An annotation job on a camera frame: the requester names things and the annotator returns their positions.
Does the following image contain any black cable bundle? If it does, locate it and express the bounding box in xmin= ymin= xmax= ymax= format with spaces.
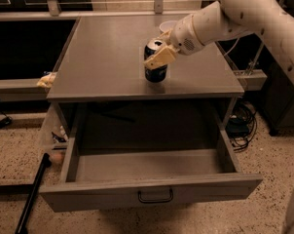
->
xmin=226 ymin=101 xmax=258 ymax=153

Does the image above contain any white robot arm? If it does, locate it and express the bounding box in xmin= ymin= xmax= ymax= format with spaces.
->
xmin=144 ymin=0 xmax=294 ymax=84

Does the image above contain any white ceramic bowl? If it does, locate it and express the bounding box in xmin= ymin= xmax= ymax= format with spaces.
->
xmin=159 ymin=20 xmax=176 ymax=33

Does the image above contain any metal diagonal rod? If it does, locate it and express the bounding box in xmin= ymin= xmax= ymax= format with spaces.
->
xmin=244 ymin=43 xmax=264 ymax=75

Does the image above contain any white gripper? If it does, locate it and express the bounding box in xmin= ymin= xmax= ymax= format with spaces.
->
xmin=143 ymin=14 xmax=204 ymax=70

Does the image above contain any blue pepsi can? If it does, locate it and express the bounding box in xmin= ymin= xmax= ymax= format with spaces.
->
xmin=144 ymin=38 xmax=167 ymax=83

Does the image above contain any black pole on floor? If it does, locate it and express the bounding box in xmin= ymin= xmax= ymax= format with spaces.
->
xmin=15 ymin=153 xmax=52 ymax=234

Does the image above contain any clear plastic bag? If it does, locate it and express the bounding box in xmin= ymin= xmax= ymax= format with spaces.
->
xmin=36 ymin=102 xmax=70 ymax=166

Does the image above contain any grey cabinet counter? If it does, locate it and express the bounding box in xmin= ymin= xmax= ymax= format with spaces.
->
xmin=48 ymin=16 xmax=243 ymax=103

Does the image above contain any open grey top drawer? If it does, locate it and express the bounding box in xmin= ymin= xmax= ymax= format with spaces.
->
xmin=40 ymin=132 xmax=263 ymax=212

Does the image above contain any yellow crumpled bag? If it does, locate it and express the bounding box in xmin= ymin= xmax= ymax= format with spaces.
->
xmin=37 ymin=72 xmax=56 ymax=89

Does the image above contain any black drawer handle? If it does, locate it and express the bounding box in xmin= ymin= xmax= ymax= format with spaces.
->
xmin=137 ymin=189 xmax=174 ymax=204

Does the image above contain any white power cable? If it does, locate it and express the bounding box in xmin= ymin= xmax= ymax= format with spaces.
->
xmin=222 ymin=37 xmax=240 ymax=58

